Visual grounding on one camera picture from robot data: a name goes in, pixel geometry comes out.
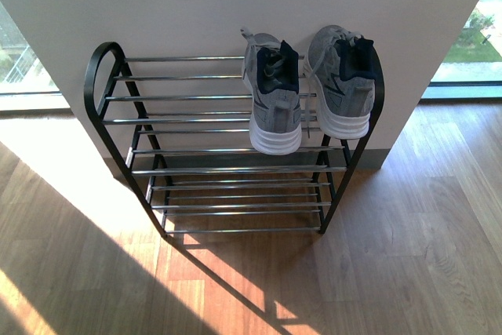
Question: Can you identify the grey sneaker arm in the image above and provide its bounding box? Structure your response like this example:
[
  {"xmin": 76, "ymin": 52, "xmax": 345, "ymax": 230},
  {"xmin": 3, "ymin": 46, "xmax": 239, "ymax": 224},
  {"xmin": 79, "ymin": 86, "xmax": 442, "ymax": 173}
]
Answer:
[
  {"xmin": 241, "ymin": 27, "xmax": 302, "ymax": 155},
  {"xmin": 304, "ymin": 25, "xmax": 377, "ymax": 140}
]

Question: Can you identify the black metal shoe rack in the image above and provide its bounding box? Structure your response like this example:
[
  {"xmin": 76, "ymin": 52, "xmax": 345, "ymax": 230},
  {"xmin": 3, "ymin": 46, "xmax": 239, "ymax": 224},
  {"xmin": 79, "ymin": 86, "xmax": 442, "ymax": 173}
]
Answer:
[{"xmin": 84, "ymin": 42, "xmax": 369, "ymax": 239}]

